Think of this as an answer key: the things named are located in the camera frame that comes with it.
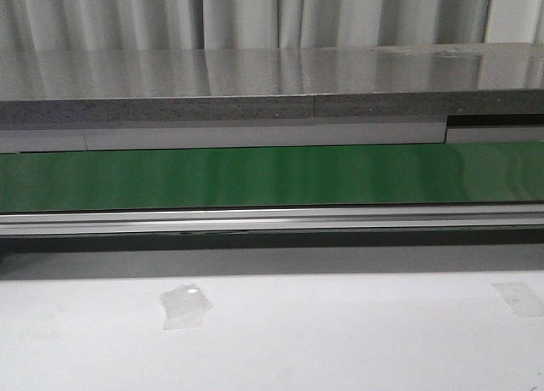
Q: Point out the clear tape patch left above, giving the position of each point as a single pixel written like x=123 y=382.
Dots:
x=184 y=307

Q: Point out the clear tape patch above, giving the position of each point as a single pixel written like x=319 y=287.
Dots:
x=523 y=302
x=184 y=307

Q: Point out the green conveyor belt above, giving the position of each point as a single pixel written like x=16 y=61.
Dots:
x=272 y=176

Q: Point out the grey conveyor rear guide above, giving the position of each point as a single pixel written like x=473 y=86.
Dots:
x=223 y=133

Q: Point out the clear tape patch right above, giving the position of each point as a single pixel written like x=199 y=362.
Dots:
x=523 y=302

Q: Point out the white pleated curtain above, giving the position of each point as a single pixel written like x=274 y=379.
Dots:
x=45 y=25

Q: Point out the aluminium conveyor front rail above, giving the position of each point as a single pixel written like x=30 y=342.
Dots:
x=256 y=219

